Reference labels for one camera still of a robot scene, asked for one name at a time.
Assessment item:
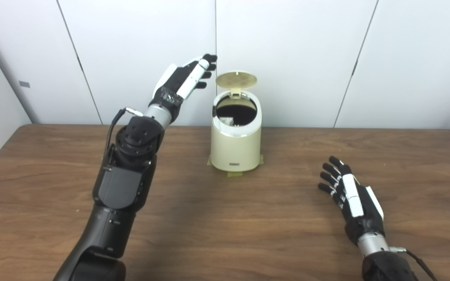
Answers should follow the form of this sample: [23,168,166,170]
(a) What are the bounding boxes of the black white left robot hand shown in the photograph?
[148,53,218,123]

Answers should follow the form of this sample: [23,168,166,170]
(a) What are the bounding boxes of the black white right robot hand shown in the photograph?
[318,156,386,246]

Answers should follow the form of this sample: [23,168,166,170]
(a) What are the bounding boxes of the cream-colored round bin lid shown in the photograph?
[215,71,257,98]

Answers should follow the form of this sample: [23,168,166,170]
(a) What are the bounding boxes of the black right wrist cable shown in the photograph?
[389,246,438,281]

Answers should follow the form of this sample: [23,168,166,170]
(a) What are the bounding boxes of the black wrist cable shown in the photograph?
[389,246,438,281]
[102,107,144,168]

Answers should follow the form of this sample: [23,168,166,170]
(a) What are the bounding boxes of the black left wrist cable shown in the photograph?
[102,107,144,168]

